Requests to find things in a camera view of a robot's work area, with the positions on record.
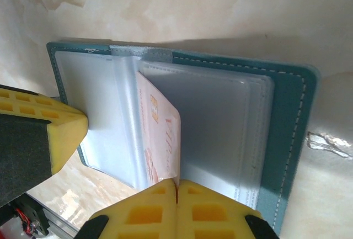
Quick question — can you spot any long aluminium mounting rail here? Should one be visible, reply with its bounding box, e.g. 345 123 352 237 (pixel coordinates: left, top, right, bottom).
41 208 83 239

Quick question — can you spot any short red wire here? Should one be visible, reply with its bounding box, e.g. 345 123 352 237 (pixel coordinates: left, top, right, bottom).
15 207 33 233

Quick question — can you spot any teal leather card holder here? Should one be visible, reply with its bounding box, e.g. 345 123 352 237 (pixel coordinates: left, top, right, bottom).
45 39 322 237

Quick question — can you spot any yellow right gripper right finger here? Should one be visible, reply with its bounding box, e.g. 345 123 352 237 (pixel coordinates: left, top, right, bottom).
177 179 281 239

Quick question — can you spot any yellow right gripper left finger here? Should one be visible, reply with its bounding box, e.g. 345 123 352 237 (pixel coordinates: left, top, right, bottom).
79 179 179 239

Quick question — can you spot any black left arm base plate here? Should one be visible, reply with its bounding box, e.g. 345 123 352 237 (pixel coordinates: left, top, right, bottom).
7 194 50 237

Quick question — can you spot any white VIP card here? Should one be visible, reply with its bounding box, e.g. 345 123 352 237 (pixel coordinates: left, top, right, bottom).
135 70 181 186

